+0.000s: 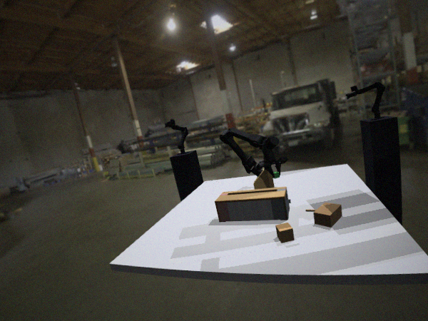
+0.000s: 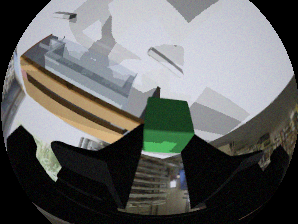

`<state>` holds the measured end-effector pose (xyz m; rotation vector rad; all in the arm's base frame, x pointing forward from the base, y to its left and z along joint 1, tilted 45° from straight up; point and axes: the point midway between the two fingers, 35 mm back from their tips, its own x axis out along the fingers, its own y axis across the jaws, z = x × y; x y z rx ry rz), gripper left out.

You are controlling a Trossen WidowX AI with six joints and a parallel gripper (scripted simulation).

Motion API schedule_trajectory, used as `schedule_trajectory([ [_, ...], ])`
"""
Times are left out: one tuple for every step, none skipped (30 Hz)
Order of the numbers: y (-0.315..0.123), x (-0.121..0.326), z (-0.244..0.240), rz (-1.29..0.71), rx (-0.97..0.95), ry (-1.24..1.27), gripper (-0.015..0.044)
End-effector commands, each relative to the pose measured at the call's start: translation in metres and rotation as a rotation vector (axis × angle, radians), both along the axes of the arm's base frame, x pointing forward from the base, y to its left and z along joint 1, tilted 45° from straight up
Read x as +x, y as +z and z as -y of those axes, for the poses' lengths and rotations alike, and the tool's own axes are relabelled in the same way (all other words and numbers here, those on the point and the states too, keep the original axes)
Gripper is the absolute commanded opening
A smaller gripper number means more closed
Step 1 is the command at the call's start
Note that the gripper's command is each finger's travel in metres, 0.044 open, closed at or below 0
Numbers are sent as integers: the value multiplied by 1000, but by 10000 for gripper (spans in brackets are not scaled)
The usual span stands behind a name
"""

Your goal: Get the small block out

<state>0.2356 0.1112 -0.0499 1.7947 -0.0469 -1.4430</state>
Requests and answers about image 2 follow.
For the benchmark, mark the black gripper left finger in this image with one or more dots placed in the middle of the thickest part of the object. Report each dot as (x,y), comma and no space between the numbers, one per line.
(115,165)

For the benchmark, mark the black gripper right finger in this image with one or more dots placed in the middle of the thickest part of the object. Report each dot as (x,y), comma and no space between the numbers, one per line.
(207,169)

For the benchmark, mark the green block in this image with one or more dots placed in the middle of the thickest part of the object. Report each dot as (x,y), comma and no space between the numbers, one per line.
(168,125)

